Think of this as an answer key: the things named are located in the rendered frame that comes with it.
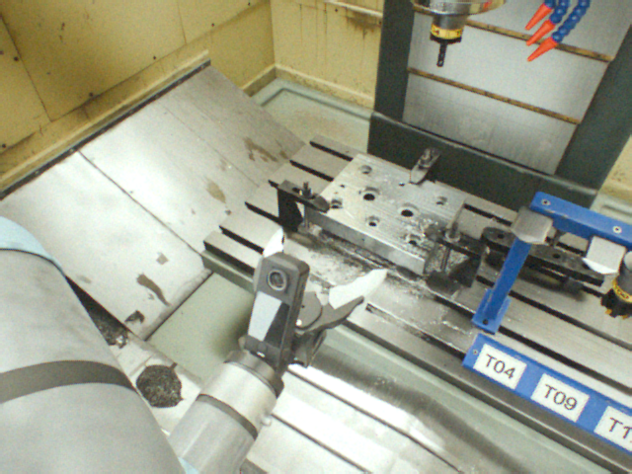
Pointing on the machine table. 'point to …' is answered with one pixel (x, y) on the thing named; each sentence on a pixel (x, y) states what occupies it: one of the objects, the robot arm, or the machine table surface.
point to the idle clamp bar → (560, 261)
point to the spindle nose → (460, 6)
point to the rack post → (483, 318)
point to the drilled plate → (410, 195)
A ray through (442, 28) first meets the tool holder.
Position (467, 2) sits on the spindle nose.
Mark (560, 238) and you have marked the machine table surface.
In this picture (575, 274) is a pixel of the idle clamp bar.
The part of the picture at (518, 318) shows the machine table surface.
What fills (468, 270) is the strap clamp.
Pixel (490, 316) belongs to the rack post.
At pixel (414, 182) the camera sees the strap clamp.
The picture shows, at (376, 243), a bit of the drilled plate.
